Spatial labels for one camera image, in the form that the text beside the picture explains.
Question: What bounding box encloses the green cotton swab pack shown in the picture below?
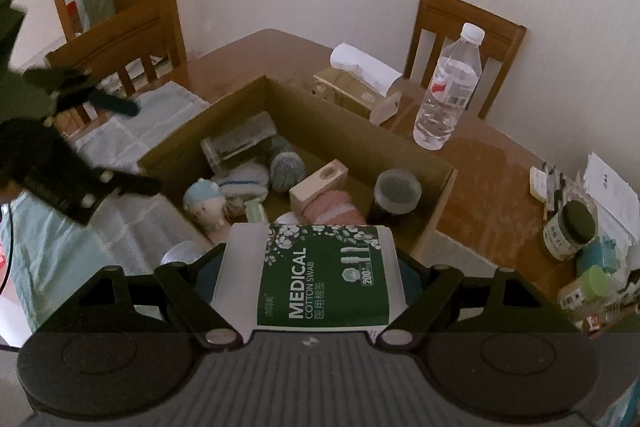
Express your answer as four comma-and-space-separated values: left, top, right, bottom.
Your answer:
209, 222, 407, 334

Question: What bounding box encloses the clear plastic jar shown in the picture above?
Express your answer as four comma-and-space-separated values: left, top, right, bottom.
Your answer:
200, 111, 279, 176

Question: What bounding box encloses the white eraser block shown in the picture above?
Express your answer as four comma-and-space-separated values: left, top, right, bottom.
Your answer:
529, 166, 549, 202

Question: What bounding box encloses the stack of white papers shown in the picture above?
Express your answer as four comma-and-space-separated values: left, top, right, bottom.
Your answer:
581, 151, 640, 250

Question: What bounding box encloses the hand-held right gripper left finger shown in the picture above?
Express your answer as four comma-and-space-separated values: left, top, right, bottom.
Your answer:
81, 243, 247, 351

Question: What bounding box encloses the white knit glove blue stripe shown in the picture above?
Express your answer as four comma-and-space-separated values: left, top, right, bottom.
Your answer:
211, 162, 272, 208

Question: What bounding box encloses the cardboard box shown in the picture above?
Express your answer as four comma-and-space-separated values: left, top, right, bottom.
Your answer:
137, 74, 459, 259

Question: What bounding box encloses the tissue box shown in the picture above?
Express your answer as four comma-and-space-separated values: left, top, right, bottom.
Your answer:
313, 42, 404, 126

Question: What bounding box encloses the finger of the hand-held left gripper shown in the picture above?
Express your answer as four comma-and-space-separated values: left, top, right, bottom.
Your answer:
89, 87, 142, 118
99, 168, 164, 198

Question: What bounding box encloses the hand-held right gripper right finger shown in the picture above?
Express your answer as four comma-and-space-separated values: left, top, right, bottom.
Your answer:
376, 248, 544, 353

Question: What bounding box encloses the bundle of pens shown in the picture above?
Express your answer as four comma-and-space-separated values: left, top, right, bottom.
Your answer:
541, 163, 569, 214

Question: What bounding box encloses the white cloth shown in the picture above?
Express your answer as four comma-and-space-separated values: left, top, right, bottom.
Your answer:
74, 79, 212, 178

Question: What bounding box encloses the small green tube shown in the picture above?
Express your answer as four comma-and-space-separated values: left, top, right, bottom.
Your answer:
243, 199, 267, 225

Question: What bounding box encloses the white round lid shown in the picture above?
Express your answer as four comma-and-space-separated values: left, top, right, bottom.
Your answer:
159, 239, 214, 266

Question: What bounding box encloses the teal container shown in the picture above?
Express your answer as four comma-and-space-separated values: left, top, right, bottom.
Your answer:
575, 236, 620, 277

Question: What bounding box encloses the green lid container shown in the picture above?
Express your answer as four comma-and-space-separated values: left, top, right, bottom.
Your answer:
556, 265, 614, 314

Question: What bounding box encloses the glass jar black lid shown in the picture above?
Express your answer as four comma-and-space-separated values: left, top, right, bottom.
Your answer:
542, 200, 597, 263

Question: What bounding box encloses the light blue cloth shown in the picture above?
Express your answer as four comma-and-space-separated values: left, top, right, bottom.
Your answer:
0, 189, 211, 335

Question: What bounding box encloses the pink knit glove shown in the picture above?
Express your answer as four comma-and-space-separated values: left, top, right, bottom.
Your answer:
304, 189, 369, 226

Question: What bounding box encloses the clear water bottle red label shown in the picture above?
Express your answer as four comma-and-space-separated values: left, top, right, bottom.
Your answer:
412, 22, 486, 152

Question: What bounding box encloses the small beige box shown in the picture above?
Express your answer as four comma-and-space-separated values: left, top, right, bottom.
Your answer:
288, 160, 349, 214

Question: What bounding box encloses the grey knit ball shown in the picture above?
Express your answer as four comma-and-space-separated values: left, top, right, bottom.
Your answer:
269, 134, 308, 194

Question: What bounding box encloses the small doll blue hat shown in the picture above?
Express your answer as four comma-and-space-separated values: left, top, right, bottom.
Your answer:
181, 178, 232, 232

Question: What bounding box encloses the wooden chair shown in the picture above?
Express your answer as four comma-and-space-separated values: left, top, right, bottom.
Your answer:
44, 0, 175, 128
403, 0, 528, 120

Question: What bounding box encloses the dark lid jar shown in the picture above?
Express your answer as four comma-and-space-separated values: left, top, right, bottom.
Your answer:
369, 169, 423, 229

